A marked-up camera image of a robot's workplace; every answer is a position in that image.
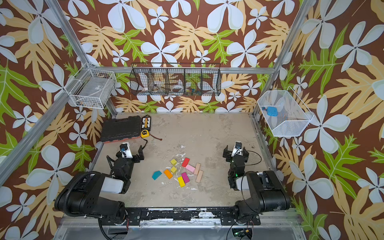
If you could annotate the yellow tape measure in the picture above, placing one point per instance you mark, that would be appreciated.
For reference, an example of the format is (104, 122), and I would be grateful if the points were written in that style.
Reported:
(145, 134)

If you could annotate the white wire basket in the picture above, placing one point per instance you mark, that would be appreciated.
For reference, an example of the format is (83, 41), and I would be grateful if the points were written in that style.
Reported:
(294, 116)
(91, 88)

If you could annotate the red wood block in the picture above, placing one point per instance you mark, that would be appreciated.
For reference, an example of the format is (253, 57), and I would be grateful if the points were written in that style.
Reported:
(185, 162)

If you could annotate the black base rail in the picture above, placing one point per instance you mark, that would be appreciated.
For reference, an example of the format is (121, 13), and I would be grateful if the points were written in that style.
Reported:
(217, 216)

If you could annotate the white wire basket right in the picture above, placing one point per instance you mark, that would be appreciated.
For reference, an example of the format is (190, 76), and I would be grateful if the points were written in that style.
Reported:
(294, 116)

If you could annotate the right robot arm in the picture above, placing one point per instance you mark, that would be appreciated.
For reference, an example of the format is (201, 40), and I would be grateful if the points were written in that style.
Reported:
(261, 191)

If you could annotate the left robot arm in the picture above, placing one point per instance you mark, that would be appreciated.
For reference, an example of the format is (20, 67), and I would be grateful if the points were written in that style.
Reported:
(81, 196)

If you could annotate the black and red tool case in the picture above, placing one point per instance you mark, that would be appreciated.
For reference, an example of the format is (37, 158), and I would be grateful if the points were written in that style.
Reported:
(121, 129)

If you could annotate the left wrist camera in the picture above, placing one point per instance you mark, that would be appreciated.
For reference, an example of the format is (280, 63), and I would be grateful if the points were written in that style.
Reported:
(126, 151)

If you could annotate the pink wood block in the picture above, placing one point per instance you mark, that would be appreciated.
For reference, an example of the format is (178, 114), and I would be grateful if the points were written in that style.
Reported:
(190, 168)

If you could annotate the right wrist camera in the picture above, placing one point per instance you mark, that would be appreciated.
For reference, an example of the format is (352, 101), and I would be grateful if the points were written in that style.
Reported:
(237, 149)

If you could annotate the yellow long block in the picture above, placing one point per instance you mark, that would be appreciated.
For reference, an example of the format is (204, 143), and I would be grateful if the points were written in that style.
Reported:
(181, 182)

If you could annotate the black wire basket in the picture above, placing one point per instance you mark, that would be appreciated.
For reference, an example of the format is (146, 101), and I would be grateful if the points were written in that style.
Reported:
(178, 79)

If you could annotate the blue object in basket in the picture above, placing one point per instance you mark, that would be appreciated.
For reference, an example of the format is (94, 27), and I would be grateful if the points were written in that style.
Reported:
(271, 111)

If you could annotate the white wire basket left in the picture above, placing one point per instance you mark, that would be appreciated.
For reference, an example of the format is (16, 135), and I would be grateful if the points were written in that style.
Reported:
(91, 88)

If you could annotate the orange wood block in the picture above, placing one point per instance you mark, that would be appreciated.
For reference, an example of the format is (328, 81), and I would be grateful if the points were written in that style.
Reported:
(168, 174)

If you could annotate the teal wood block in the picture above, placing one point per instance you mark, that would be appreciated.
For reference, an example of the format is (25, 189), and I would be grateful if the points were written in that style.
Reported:
(156, 175)

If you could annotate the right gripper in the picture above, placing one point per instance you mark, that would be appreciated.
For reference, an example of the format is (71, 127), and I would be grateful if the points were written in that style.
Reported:
(236, 156)

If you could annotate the natural wood block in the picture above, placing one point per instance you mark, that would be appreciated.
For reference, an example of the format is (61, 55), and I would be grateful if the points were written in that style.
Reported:
(199, 176)
(197, 168)

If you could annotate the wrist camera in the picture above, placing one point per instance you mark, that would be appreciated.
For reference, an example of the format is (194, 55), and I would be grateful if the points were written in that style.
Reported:
(237, 149)
(126, 151)

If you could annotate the magenta wood block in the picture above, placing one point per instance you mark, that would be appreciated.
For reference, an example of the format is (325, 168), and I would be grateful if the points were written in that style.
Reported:
(185, 178)

